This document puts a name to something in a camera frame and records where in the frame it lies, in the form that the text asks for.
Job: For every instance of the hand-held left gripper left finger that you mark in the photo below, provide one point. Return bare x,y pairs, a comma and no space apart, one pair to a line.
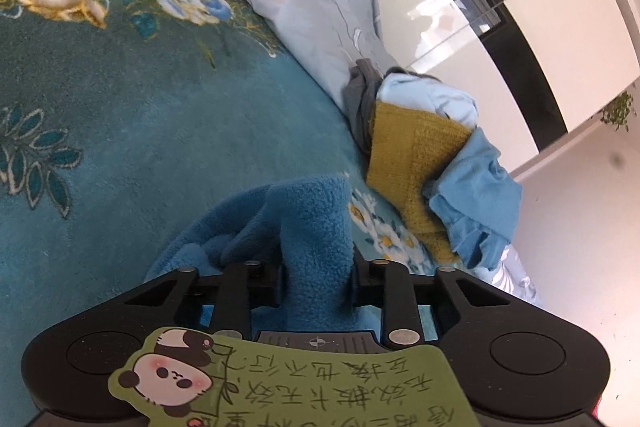
270,284

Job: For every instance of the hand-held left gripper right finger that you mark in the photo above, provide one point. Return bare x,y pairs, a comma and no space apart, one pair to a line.
361,281

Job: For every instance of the blue fleece jacket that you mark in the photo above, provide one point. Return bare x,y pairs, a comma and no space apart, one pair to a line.
315,232

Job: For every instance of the green panda paper note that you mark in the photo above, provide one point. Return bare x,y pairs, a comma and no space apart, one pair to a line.
320,382

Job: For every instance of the mustard yellow knitted sweater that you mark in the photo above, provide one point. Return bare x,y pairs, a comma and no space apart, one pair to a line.
405,157

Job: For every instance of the blue shirt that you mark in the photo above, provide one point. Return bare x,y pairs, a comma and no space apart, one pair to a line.
475,187

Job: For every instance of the grey garment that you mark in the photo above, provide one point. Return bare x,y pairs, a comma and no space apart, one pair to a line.
360,102

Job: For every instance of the pale blue cloth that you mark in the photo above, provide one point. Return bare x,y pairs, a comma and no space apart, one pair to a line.
430,97

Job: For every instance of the teal floral blanket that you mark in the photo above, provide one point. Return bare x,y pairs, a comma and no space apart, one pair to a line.
150,117

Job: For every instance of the light blue floral quilt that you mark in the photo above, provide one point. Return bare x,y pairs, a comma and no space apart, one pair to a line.
310,7

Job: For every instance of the green hanging plant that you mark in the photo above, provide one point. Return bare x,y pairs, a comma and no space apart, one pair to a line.
617,111

